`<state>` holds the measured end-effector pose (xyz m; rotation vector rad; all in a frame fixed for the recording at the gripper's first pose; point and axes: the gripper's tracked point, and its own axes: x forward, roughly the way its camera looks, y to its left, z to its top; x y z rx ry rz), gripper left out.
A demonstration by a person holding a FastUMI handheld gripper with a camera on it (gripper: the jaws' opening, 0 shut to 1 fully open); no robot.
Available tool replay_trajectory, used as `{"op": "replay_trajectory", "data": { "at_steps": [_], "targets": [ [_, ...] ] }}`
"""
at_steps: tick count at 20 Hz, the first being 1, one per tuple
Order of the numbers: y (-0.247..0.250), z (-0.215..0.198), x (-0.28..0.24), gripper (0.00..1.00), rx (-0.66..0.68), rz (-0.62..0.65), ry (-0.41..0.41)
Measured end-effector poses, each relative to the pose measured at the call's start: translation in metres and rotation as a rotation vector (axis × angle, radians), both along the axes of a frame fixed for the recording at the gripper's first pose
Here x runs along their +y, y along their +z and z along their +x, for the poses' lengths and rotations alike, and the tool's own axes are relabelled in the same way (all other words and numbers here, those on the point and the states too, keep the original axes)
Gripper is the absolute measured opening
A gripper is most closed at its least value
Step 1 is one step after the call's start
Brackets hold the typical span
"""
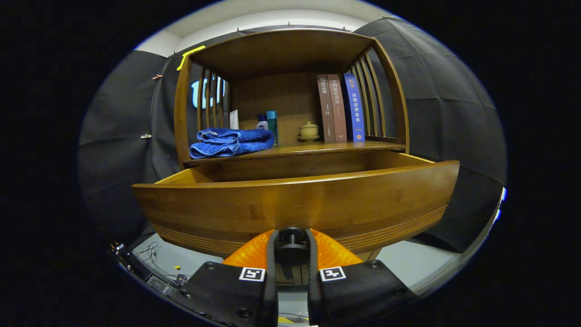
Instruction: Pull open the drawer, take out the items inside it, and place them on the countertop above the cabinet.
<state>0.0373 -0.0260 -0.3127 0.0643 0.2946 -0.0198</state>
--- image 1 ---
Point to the beige lidded tea bowl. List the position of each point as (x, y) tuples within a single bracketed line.
[(309, 131)]

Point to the blue book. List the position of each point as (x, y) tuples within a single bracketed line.
[(355, 109)]

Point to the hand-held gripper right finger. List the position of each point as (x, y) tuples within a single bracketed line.
[(313, 295)]

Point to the folded blue towel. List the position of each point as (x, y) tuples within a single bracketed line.
[(231, 141)]

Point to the reddish brown book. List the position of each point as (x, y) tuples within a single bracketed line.
[(338, 109)]

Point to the brown wooden cabinet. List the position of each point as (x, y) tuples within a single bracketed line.
[(281, 54)]

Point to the white lotion bottle blue cap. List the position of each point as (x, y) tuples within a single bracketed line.
[(262, 125)]

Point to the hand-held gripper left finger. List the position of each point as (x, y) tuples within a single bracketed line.
[(272, 295)]

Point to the dark brown book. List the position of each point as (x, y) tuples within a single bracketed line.
[(327, 109)]

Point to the white tube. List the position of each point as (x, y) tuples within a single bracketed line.
[(234, 120)]

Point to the wooden countertop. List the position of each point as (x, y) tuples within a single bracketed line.
[(317, 147)]

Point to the teal transparent bottle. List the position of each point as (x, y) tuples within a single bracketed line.
[(272, 122)]

